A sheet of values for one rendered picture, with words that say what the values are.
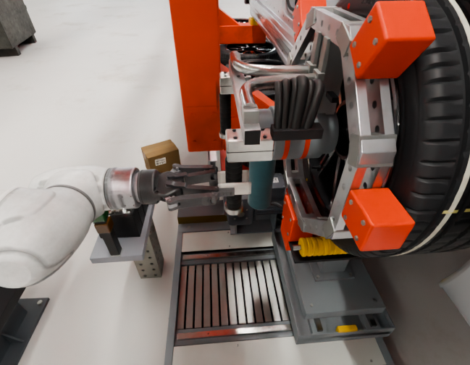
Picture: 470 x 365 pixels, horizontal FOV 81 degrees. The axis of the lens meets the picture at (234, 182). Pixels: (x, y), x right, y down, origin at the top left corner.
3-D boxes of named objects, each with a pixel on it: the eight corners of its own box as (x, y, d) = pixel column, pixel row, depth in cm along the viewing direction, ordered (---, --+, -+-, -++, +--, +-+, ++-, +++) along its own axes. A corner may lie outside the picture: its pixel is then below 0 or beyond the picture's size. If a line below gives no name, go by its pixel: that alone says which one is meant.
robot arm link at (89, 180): (124, 198, 66) (106, 232, 54) (56, 201, 65) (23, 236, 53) (114, 156, 61) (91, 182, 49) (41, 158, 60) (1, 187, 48)
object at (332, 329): (387, 337, 105) (397, 326, 99) (295, 345, 103) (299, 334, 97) (339, 235, 144) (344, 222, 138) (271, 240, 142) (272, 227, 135)
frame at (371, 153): (341, 278, 70) (447, 48, 35) (316, 280, 70) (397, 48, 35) (291, 157, 112) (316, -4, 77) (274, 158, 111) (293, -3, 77)
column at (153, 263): (161, 277, 134) (143, 218, 107) (140, 278, 134) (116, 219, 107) (164, 259, 142) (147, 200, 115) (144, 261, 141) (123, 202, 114)
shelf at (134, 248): (143, 260, 93) (141, 255, 91) (92, 263, 92) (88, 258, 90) (160, 179, 126) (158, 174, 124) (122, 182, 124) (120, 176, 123)
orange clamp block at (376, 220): (376, 212, 55) (400, 250, 48) (338, 215, 55) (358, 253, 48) (389, 186, 51) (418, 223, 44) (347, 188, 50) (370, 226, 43)
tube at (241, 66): (314, 82, 66) (324, 32, 59) (234, 85, 65) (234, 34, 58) (296, 60, 79) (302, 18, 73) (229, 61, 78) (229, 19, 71)
